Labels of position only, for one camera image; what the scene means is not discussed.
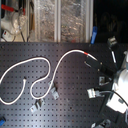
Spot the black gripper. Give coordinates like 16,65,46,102
84,55,114,77

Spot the white cable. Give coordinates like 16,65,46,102
0,49,99,105

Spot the clear plastic window panel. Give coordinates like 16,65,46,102
34,0,94,43

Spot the black perforated pegboard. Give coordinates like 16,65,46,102
0,43,114,128

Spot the blue object bottom left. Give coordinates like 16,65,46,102
0,116,6,126

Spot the grey bracket right upper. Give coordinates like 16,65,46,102
99,76,110,86

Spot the grey bracket top right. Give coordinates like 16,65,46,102
107,36,118,48

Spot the blue clamp handle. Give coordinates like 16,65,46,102
90,26,98,44

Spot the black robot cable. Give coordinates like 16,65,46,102
98,89,128,111

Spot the grey cable clip middle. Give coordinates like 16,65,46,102
49,81,59,100

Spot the grey cable clip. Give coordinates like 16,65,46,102
49,81,59,100
30,99,45,113

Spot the grey cable clip left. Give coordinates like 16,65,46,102
30,99,45,113

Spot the grey bracket bottom right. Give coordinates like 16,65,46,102
91,119,111,128

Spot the white device red handle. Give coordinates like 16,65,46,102
1,4,27,35

